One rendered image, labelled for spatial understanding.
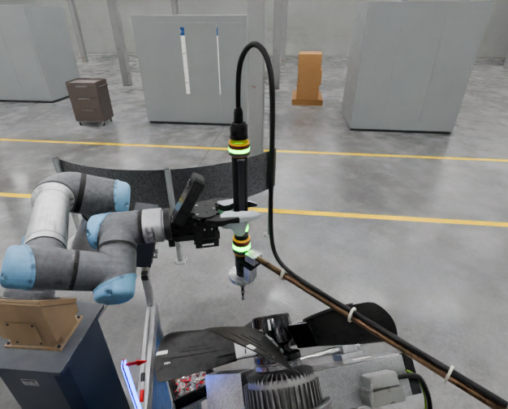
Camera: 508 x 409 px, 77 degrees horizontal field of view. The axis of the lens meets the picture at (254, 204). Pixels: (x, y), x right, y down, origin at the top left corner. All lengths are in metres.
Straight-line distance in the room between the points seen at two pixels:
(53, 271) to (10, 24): 10.13
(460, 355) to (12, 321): 2.62
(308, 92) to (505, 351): 7.23
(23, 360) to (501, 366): 2.74
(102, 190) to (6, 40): 9.94
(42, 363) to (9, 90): 10.17
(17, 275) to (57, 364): 0.79
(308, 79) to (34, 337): 8.20
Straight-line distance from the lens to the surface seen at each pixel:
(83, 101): 7.75
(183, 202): 0.69
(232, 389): 1.16
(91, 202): 1.00
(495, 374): 2.88
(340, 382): 1.11
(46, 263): 0.66
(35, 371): 1.44
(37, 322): 1.37
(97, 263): 0.67
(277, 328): 1.02
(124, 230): 0.72
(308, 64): 8.80
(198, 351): 1.05
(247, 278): 0.82
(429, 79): 7.16
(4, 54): 11.00
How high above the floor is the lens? 2.04
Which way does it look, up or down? 30 degrees down
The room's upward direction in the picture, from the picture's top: straight up
